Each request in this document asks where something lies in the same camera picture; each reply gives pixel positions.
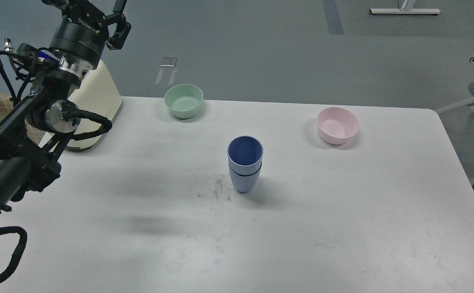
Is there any pink bowl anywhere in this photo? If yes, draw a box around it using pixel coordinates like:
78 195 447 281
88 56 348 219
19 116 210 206
317 107 360 145

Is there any white table base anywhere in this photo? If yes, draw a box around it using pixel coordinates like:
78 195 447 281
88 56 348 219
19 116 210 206
369 0 441 15

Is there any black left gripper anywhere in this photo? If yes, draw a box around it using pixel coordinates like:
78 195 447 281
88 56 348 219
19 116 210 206
43 0 131 70

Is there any cream white toaster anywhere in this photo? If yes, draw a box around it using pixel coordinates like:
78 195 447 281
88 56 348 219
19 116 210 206
45 60 122 135

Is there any green bowl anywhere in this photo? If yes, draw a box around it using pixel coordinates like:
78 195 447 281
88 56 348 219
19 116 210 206
164 84 204 119

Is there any blue cup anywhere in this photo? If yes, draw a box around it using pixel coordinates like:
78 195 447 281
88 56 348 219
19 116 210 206
227 136 264 176
229 164 262 193

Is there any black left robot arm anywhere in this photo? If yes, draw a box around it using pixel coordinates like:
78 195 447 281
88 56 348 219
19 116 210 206
0 0 131 284

